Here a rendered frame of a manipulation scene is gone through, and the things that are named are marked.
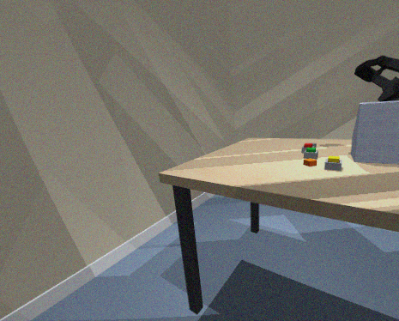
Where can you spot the red button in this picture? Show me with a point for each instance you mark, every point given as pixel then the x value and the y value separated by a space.
pixel 307 145

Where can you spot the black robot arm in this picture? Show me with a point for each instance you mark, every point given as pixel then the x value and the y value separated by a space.
pixel 390 88

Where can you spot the green button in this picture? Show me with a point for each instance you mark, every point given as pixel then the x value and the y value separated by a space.
pixel 311 153

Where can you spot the orange block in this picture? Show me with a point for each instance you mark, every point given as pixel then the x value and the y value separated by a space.
pixel 310 162

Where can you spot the yellow button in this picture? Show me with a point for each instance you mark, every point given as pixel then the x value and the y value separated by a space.
pixel 333 163

